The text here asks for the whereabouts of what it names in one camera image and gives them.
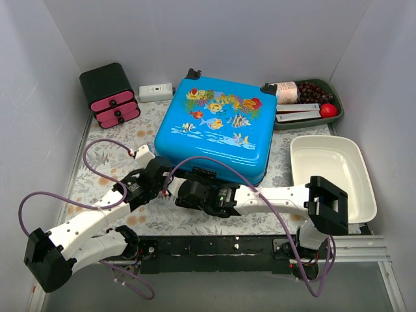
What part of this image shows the blue fish-print kids suitcase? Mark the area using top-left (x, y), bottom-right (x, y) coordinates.
top-left (154, 69), bottom-right (277, 185)

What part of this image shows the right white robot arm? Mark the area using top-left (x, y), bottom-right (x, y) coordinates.
top-left (167, 173), bottom-right (348, 259)

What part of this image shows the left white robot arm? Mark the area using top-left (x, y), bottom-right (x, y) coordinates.
top-left (24, 156), bottom-right (173, 293)

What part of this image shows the floral patterned table mat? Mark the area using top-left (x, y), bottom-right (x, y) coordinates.
top-left (61, 101), bottom-right (330, 236)

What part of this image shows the white power adapter box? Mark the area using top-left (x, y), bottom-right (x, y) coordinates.
top-left (138, 83), bottom-right (176, 103)

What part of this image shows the black pink mini drawer chest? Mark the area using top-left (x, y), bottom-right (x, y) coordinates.
top-left (79, 62), bottom-right (140, 129)

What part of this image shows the lower white toothpaste box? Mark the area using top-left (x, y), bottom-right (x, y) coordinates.
top-left (276, 111), bottom-right (321, 123)

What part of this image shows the white toothpaste box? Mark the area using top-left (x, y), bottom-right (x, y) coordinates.
top-left (276, 111), bottom-right (321, 123)
top-left (276, 103), bottom-right (320, 114)

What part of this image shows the dark green plastic tray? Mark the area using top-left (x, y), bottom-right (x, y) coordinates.
top-left (259, 79), bottom-right (344, 130)

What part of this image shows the white pink tissue roll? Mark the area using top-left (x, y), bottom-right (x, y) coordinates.
top-left (276, 81), bottom-right (299, 105)

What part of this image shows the white plastic basin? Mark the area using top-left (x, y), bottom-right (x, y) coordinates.
top-left (290, 135), bottom-right (378, 224)

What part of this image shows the upper white toothpaste box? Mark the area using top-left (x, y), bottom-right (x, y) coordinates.
top-left (276, 103), bottom-right (320, 114)

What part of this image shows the dark red grape bunch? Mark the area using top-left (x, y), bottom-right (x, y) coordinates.
top-left (296, 81), bottom-right (333, 105)

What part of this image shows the red apple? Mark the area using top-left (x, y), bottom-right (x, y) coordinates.
top-left (320, 103), bottom-right (338, 118)

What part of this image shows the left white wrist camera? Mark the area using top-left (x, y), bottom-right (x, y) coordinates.
top-left (128, 144), bottom-right (155, 168)

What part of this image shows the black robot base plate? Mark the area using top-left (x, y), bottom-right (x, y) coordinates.
top-left (100, 234), bottom-right (334, 283)

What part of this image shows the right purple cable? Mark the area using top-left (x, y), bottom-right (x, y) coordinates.
top-left (163, 156), bottom-right (337, 298)

